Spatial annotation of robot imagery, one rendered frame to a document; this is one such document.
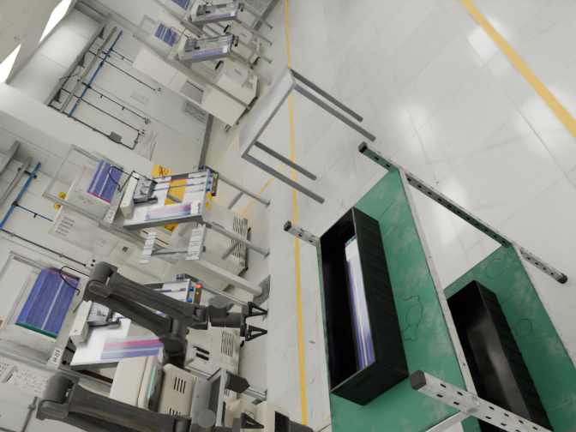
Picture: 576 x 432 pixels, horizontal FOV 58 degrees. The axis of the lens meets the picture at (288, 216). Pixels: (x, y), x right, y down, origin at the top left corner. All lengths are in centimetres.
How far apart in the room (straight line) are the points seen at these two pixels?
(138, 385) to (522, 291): 137
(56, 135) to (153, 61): 186
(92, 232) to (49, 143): 219
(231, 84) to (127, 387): 630
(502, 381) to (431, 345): 65
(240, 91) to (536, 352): 652
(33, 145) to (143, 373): 528
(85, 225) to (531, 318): 383
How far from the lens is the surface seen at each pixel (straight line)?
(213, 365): 414
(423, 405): 131
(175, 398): 203
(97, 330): 397
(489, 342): 203
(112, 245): 499
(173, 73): 787
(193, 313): 193
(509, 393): 193
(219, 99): 795
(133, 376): 196
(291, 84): 387
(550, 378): 188
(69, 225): 495
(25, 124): 685
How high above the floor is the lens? 185
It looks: 23 degrees down
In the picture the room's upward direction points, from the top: 61 degrees counter-clockwise
